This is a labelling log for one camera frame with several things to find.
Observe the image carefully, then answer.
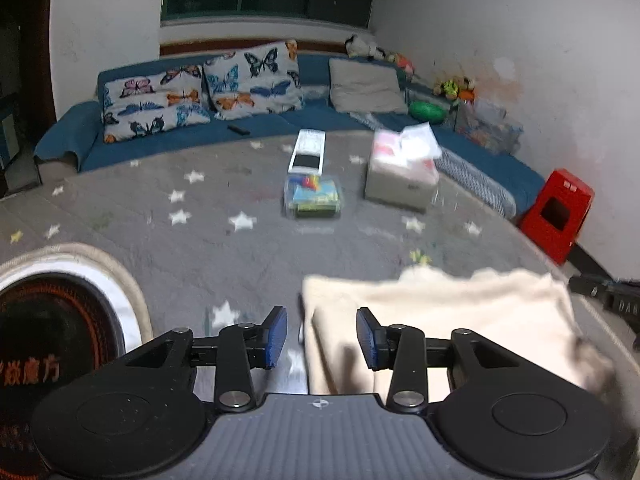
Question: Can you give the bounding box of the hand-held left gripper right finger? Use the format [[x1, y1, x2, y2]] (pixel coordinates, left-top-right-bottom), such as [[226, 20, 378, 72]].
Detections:
[[356, 307, 528, 413]]

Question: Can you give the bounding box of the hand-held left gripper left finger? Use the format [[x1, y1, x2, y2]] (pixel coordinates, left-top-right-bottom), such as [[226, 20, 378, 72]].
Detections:
[[117, 305, 289, 413]]

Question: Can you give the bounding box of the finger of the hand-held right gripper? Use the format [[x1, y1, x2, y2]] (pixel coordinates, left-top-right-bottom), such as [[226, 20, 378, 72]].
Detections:
[[567, 274, 608, 302]]

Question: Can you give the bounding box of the cream sweatshirt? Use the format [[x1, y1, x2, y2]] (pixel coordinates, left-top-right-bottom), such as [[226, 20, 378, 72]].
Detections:
[[300, 266, 616, 396]]

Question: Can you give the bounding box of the red plastic stool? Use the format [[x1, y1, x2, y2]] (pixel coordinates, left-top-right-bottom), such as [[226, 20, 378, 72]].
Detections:
[[520, 169, 596, 266]]

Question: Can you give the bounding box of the clear box of colourful toys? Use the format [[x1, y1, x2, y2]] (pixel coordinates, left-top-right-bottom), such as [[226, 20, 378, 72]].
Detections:
[[282, 174, 346, 219]]

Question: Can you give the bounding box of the grey tissue box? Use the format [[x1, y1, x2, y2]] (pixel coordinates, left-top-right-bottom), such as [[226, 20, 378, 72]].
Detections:
[[364, 152, 441, 213]]

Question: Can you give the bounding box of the white remote control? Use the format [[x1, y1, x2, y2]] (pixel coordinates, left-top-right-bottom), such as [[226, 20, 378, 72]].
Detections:
[[288, 129, 327, 173]]

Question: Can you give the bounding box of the clear plastic storage bin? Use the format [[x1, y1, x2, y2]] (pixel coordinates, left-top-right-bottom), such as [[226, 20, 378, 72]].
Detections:
[[454, 99, 523, 156]]

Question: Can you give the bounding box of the round black induction cooktop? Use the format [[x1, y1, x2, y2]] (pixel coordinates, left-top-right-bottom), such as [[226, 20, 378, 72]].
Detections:
[[0, 258, 128, 480]]

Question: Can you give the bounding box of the green ball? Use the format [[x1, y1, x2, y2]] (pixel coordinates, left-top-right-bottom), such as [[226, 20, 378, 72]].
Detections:
[[408, 101, 446, 125]]

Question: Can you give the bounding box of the brown bear plush toy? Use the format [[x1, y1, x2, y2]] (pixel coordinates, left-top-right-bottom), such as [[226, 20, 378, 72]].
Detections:
[[434, 76, 476, 102]]

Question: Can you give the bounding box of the plain grey cushion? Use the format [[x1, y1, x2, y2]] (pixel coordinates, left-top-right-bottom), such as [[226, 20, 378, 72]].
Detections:
[[328, 57, 408, 115]]

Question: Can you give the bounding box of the square butterfly print cushion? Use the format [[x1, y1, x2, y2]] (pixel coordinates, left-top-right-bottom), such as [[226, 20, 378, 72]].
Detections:
[[202, 40, 305, 121]]

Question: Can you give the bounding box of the wide butterfly print cushion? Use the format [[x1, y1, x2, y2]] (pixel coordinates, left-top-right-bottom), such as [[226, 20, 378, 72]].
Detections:
[[102, 64, 212, 143]]

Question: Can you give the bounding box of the pink plush toy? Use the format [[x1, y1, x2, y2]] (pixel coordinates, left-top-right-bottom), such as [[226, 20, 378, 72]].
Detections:
[[385, 51, 416, 75]]

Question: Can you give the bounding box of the black and white plush toy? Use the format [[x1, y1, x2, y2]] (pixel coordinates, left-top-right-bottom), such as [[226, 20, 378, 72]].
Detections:
[[345, 34, 381, 58]]

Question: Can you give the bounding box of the blue sofa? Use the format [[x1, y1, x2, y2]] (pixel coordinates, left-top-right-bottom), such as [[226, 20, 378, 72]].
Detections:
[[34, 52, 546, 218]]

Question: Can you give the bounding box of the dark wooden door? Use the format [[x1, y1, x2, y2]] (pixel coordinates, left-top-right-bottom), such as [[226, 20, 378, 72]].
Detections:
[[0, 0, 56, 196]]

